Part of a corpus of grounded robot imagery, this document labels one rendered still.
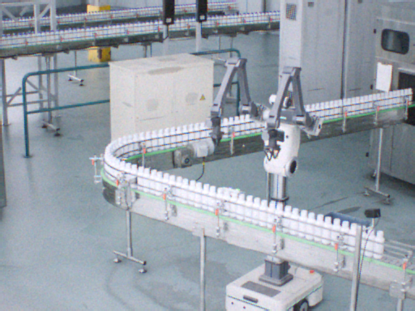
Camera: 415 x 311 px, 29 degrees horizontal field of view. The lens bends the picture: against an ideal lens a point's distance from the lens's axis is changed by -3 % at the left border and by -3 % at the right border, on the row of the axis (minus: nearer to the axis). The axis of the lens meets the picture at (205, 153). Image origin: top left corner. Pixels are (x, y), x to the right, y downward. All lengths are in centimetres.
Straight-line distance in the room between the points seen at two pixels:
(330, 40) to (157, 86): 312
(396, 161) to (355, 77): 312
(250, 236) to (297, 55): 614
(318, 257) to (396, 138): 411
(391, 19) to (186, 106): 261
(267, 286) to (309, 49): 566
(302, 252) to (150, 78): 457
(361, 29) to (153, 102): 382
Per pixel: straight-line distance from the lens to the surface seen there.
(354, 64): 1188
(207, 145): 688
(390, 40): 890
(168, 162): 685
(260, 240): 527
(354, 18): 1174
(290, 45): 1128
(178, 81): 946
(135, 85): 917
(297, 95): 547
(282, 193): 591
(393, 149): 906
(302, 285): 616
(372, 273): 491
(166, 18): 1130
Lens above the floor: 301
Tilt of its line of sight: 17 degrees down
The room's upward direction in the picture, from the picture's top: 1 degrees clockwise
